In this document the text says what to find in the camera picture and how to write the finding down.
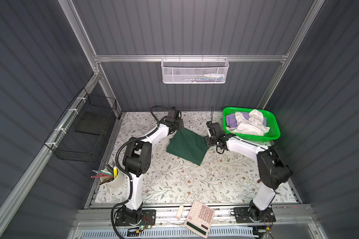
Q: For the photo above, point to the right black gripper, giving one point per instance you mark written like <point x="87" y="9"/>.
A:
<point x="207" y="138"/>

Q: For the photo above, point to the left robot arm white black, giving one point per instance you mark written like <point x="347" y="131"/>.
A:
<point x="138" y="156"/>

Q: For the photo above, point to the small white eraser block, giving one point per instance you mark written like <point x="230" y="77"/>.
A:
<point x="179" y="212"/>

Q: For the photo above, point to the white wire wall basket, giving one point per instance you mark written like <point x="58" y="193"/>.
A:
<point x="194" y="71"/>

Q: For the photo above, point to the floral table mat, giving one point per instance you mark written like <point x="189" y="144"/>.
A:
<point x="221" y="178"/>

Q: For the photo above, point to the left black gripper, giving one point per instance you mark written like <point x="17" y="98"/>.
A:
<point x="180" y="126"/>

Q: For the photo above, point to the dark green t shirt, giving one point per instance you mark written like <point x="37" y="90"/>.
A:
<point x="188" y="145"/>

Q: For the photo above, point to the black wire wall basket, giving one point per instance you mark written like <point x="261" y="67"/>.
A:
<point x="86" y="130"/>

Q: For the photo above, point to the green plastic laundry basket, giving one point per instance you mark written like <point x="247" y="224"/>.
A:
<point x="273" y="134"/>

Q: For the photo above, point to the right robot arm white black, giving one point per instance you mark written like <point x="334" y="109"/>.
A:
<point x="272" y="171"/>

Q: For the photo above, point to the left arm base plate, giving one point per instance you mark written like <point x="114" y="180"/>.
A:
<point x="146" y="217"/>

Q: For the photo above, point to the pink white calculator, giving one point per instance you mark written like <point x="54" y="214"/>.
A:
<point x="199" y="219"/>

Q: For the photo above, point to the white t shirt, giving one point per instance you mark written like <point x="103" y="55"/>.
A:
<point x="251" y="130"/>

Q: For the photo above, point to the white pen cup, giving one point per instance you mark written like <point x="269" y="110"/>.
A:
<point x="110" y="176"/>

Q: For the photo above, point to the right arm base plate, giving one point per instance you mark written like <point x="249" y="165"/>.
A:
<point x="242" y="213"/>

